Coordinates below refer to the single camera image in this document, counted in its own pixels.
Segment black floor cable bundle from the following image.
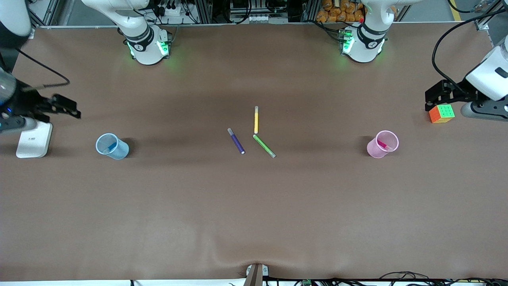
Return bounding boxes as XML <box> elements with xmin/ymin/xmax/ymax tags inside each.
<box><xmin>379</xmin><ymin>271</ymin><xmax>508</xmax><ymax>286</ymax></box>

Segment purple marker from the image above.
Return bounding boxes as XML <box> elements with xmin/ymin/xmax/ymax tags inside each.
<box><xmin>227</xmin><ymin>128</ymin><xmax>246</xmax><ymax>155</ymax></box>

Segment multicoloured puzzle cube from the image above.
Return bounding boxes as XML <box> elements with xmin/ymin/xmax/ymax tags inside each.
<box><xmin>428</xmin><ymin>104</ymin><xmax>456</xmax><ymax>124</ymax></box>

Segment orange packaged goods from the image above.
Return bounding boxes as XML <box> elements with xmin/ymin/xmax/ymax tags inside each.
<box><xmin>316</xmin><ymin>0</ymin><xmax>364</xmax><ymax>23</ymax></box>

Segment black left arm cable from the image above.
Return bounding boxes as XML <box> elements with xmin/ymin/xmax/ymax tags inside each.
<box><xmin>432</xmin><ymin>0</ymin><xmax>508</xmax><ymax>94</ymax></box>

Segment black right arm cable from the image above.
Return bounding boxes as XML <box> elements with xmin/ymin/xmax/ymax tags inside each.
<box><xmin>16</xmin><ymin>48</ymin><xmax>71</xmax><ymax>90</ymax></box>

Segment pink plastic cup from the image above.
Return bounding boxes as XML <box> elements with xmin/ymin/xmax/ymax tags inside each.
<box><xmin>366</xmin><ymin>130</ymin><xmax>399</xmax><ymax>159</ymax></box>

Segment white power strip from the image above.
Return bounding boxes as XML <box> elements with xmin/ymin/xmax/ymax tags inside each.
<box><xmin>157</xmin><ymin>2</ymin><xmax>199</xmax><ymax>17</ymax></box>

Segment aluminium frame profile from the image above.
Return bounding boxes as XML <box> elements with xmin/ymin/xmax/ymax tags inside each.
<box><xmin>474</xmin><ymin>0</ymin><xmax>508</xmax><ymax>31</ymax></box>
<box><xmin>27</xmin><ymin>0</ymin><xmax>60</xmax><ymax>29</ymax></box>

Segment blue plastic cup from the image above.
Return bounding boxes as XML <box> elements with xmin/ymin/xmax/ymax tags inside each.
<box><xmin>96</xmin><ymin>133</ymin><xmax>130</xmax><ymax>160</ymax></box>

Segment green marker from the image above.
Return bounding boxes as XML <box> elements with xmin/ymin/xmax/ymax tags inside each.
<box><xmin>253</xmin><ymin>134</ymin><xmax>277</xmax><ymax>158</ymax></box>

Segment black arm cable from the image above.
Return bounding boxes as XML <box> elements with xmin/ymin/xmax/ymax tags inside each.
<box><xmin>16</xmin><ymin>48</ymin><xmax>71</xmax><ymax>90</ymax></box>
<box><xmin>432</xmin><ymin>0</ymin><xmax>508</xmax><ymax>94</ymax></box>

